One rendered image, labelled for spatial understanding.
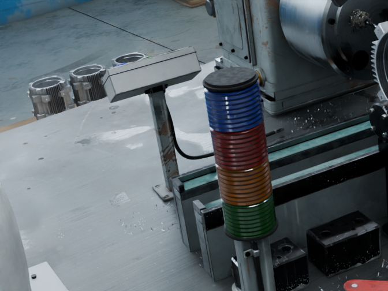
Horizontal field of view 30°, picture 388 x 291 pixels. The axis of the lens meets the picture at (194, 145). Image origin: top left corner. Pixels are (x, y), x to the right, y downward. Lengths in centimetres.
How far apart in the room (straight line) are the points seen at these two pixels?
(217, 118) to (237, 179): 7
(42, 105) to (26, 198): 215
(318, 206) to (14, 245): 50
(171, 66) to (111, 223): 31
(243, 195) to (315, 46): 72
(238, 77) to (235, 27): 99
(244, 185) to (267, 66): 90
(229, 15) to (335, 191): 69
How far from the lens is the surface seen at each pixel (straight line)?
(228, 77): 77
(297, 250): 111
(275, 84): 167
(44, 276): 116
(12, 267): 94
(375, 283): 110
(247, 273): 87
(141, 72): 132
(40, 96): 366
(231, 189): 80
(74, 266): 128
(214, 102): 76
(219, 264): 115
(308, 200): 118
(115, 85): 130
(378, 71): 136
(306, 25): 148
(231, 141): 77
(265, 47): 166
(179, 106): 185
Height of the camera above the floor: 148
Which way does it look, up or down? 25 degrees down
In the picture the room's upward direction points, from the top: 10 degrees counter-clockwise
